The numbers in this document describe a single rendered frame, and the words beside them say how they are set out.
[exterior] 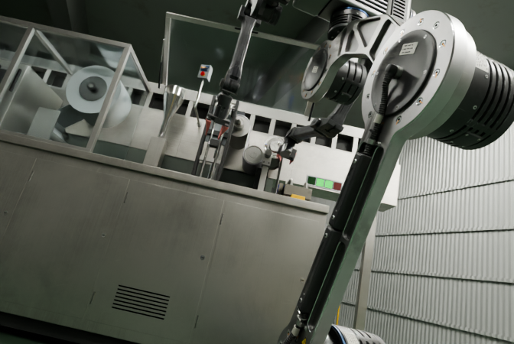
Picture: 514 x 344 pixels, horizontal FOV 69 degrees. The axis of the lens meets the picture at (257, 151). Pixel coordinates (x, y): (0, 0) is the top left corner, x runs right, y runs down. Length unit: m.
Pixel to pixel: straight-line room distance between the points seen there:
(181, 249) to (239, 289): 0.33
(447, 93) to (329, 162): 2.06
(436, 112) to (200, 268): 1.46
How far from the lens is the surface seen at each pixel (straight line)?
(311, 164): 2.65
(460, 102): 0.70
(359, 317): 2.79
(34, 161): 2.23
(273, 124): 2.72
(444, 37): 0.71
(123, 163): 2.03
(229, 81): 1.70
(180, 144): 2.67
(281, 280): 1.91
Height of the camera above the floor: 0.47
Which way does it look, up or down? 19 degrees up
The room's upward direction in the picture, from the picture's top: 13 degrees clockwise
